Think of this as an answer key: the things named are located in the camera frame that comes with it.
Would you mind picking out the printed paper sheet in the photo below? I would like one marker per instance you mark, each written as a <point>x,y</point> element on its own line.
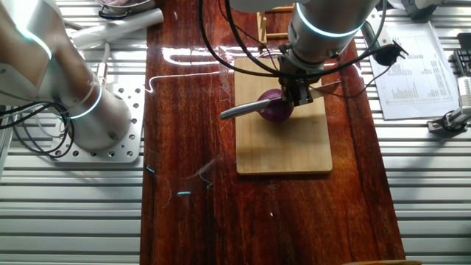
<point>416,81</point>

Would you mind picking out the white plastic roll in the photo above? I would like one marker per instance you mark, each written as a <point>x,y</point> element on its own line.
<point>117,27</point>

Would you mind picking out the silver bar-shaped camera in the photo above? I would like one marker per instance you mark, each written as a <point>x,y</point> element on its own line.
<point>465,92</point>

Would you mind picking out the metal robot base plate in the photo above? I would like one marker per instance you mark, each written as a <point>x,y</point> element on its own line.
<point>129,149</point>

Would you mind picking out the glossy wood-grain table mat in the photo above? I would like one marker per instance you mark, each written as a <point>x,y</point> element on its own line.
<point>184,221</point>

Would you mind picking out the purple vegetable pieces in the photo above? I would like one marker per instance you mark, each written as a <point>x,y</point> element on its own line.
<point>114,2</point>

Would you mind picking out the bamboo cutting board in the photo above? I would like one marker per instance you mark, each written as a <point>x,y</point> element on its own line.
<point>272,147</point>

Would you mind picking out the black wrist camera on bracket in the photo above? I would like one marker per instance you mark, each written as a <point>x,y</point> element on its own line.
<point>386,55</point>

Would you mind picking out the purple onion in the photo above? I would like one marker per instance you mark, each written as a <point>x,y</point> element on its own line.
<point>277,112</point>

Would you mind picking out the wooden knife rack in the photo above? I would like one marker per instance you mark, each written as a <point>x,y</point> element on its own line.
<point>262,29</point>

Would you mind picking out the grey metal mount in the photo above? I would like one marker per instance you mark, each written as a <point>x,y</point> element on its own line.
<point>419,8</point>

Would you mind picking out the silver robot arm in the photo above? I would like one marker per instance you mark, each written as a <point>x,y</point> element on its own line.
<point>99,117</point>

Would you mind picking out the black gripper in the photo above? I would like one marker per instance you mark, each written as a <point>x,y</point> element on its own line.
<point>296,75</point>

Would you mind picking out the steel cleaver knife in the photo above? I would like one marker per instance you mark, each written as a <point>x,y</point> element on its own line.
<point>246,109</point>

